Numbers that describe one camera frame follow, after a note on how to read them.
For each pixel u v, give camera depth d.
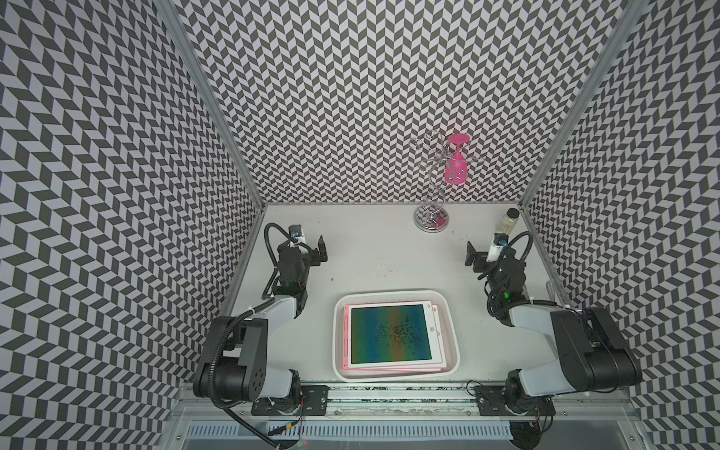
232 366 0.42
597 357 0.43
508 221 1.03
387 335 0.81
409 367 0.77
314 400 0.72
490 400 0.74
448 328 0.83
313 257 0.72
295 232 0.75
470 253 0.84
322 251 0.82
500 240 0.74
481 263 0.80
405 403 0.75
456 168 0.97
